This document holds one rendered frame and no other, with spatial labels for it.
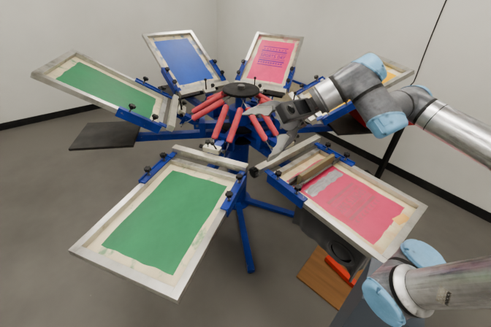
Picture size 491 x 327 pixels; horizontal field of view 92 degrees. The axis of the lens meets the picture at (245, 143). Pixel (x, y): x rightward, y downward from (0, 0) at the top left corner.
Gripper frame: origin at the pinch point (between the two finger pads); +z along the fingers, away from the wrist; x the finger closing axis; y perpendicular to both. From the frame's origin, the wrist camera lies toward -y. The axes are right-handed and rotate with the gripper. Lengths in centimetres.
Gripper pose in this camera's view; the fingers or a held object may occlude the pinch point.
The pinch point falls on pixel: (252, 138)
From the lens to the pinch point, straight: 65.4
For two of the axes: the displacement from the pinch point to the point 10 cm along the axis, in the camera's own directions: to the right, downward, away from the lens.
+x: -4.5, -8.7, 1.8
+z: -8.1, 4.9, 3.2
